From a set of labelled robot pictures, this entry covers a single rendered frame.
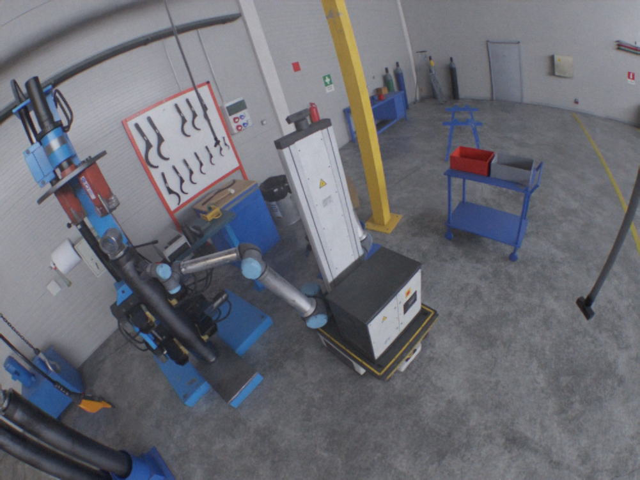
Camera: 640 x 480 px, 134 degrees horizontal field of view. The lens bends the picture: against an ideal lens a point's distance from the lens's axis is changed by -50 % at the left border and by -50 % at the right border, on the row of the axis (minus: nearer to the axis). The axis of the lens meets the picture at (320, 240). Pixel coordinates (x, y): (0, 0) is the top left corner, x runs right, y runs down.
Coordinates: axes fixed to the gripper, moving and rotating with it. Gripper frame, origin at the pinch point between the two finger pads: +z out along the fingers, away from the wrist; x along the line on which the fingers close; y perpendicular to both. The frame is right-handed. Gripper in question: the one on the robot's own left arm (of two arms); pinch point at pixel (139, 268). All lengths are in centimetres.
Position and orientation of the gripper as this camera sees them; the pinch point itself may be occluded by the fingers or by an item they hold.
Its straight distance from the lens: 202.7
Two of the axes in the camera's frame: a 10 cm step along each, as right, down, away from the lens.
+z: -9.3, 0.3, 3.7
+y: 2.7, -6.3, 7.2
